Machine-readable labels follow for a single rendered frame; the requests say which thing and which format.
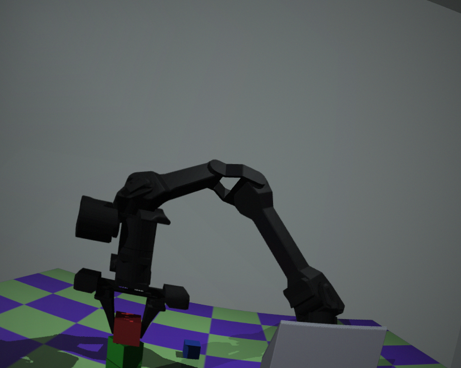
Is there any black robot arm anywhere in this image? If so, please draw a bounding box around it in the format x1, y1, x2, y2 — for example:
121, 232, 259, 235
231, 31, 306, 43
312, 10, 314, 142
75, 160, 345, 325

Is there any blue block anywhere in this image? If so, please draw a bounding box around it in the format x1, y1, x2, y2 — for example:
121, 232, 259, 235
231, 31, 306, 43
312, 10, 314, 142
182, 339, 201, 359

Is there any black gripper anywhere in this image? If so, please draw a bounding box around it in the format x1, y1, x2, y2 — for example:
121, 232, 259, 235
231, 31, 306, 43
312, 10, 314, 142
73, 245, 190, 339

